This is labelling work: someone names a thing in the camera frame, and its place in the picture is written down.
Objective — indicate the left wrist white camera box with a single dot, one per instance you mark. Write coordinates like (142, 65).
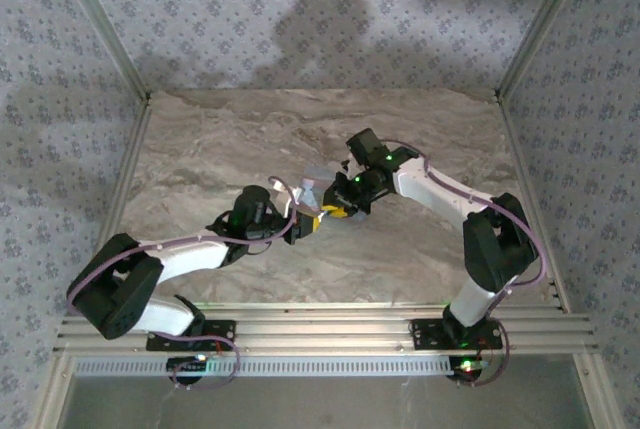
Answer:
(287, 199)

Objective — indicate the clear plastic zip bag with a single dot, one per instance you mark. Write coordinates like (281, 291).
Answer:
(314, 184)

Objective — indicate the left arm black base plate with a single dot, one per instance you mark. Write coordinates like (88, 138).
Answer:
(220, 334)

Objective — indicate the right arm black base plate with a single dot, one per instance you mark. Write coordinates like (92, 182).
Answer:
(430, 334)

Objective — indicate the aluminium table side rail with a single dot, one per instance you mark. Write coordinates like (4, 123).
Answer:
(131, 159)
(527, 159)

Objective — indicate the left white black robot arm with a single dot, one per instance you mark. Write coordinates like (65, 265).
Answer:
(125, 289)

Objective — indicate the aluminium corner post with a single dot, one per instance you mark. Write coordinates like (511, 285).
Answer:
(100, 24)
(545, 24)

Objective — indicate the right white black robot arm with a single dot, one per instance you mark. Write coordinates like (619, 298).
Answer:
(495, 249)

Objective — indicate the aluminium mounting rail beam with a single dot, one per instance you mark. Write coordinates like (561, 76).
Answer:
(325, 331)

